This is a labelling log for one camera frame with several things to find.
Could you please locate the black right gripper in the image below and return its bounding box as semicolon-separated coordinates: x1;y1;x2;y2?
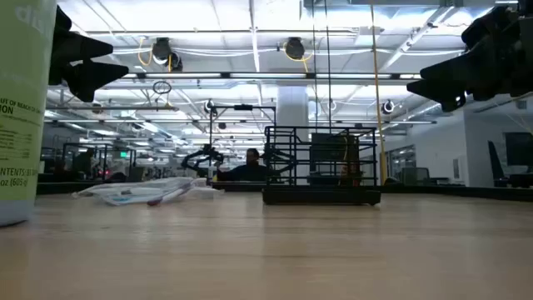
406;0;533;113

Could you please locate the purple white toothbrush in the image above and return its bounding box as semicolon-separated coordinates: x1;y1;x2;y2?
146;182;197;208

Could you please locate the black wire caddy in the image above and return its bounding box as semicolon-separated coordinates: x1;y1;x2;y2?
262;125;382;206

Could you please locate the green wipes canister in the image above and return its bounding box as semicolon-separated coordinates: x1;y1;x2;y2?
0;0;57;228

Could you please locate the person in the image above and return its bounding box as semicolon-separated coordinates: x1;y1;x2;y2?
216;147;271;183
72;149;97;180

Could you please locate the dark monitor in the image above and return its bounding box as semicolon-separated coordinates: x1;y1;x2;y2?
503;132;533;168

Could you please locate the gray mesh chair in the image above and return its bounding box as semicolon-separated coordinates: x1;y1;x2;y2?
399;166;432;187

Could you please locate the white pillar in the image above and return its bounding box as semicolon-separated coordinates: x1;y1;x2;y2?
276;85;310;184

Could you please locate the black background rig frame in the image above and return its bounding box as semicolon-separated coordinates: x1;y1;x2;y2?
62;142;137;183
209;104;276;184

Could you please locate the black metal table frame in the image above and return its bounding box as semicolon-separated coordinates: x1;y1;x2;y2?
36;181;533;202

